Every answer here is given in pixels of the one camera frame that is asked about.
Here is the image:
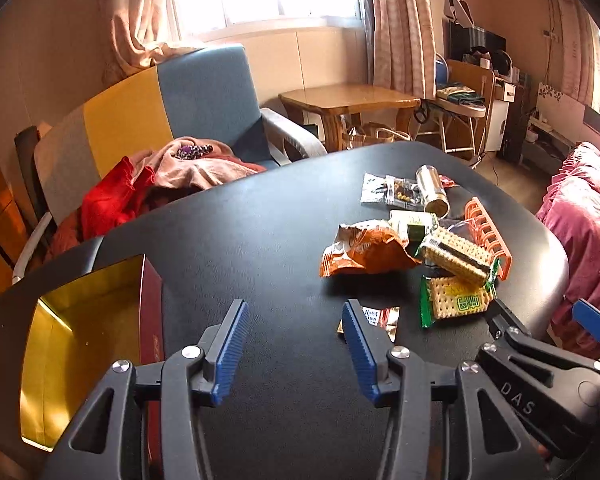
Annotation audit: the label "clear cracker packet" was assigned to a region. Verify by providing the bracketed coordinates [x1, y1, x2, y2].
[419, 227, 498, 286]

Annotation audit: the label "black appliance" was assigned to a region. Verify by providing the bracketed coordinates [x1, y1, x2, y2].
[449, 25, 507, 66]

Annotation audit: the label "green patterned cloth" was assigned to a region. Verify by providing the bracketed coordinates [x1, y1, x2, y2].
[436, 86, 476, 102]

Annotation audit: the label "pink bedding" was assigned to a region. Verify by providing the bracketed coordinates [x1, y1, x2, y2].
[535, 141, 600, 361]

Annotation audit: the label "clear packet with yellow label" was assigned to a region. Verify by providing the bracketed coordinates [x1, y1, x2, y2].
[385, 175, 426, 211]

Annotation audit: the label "white floral panel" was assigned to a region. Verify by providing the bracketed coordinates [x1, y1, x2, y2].
[537, 82, 586, 121]

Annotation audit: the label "wooden side table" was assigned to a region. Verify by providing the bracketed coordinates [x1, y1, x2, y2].
[279, 85, 422, 153]

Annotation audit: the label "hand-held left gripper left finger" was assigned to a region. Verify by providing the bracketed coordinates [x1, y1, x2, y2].
[40, 299, 251, 480]

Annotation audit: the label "red and gold candy packet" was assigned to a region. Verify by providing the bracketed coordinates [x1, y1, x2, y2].
[336, 306, 401, 333]

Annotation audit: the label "red cloth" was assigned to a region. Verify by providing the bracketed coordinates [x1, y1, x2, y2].
[80, 156, 156, 241]

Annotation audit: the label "purple bead string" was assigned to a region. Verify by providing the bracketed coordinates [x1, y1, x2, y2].
[176, 144, 215, 161]

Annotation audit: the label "pale pink curtain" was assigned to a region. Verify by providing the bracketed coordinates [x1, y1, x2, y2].
[550, 0, 600, 106]
[111, 0, 201, 76]
[367, 0, 436, 101]

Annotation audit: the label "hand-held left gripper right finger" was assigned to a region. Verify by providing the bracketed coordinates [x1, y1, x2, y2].
[341, 299, 551, 480]

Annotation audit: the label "gold metal can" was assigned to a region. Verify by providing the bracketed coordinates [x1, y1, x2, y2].
[415, 164, 452, 216]

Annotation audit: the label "gold box with red outside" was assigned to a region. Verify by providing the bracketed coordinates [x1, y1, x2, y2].
[19, 254, 165, 480]

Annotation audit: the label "green cracker packet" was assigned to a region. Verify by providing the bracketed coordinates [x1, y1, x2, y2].
[419, 274, 496, 328]

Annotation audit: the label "orange plastic rack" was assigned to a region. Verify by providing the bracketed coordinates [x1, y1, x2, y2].
[464, 196, 513, 281]

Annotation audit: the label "white cabinet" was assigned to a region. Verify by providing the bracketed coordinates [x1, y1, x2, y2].
[485, 77, 518, 153]

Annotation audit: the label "green and cream box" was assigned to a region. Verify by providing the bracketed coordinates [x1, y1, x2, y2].
[389, 209, 440, 243]

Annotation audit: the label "orange snack bag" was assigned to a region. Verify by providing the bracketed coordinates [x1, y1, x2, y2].
[320, 220, 423, 278]

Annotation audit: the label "plastic bags under table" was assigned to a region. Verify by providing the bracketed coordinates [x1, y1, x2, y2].
[347, 122, 411, 151]

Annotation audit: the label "clear bag of toy bricks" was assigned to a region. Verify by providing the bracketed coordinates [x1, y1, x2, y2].
[437, 217, 476, 241]

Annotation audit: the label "blue yellow grey armchair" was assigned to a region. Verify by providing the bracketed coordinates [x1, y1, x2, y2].
[14, 44, 328, 281]

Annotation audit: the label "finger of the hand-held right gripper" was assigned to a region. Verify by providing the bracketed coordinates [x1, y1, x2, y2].
[572, 299, 600, 356]
[485, 298, 600, 376]

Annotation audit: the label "brown-red cloth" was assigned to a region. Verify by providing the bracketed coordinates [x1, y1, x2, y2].
[44, 207, 88, 263]

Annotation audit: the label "white hanging bag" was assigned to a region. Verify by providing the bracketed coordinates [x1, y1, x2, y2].
[442, 0, 476, 28]

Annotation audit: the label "white clear packet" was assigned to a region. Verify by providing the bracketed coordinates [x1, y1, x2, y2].
[360, 172, 396, 206]

